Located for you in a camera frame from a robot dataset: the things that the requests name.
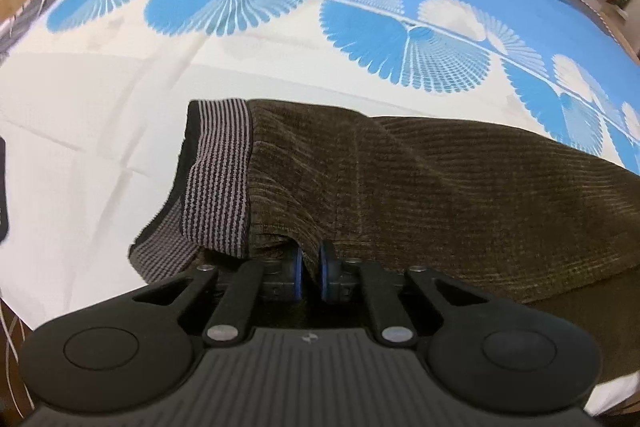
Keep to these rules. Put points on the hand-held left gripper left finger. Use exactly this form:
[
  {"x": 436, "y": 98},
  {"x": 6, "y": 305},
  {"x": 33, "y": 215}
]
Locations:
[{"x": 297, "y": 274}]

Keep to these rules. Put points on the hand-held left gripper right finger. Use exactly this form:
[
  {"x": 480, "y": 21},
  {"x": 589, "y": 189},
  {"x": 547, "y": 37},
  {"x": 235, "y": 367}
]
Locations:
[{"x": 324, "y": 277}]

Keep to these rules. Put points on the blue white printed bed sheet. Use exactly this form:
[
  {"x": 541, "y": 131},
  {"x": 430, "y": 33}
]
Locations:
[{"x": 100, "y": 132}]

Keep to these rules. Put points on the dark object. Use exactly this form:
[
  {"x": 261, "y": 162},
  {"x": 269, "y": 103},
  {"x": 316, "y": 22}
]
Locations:
[{"x": 4, "y": 192}]

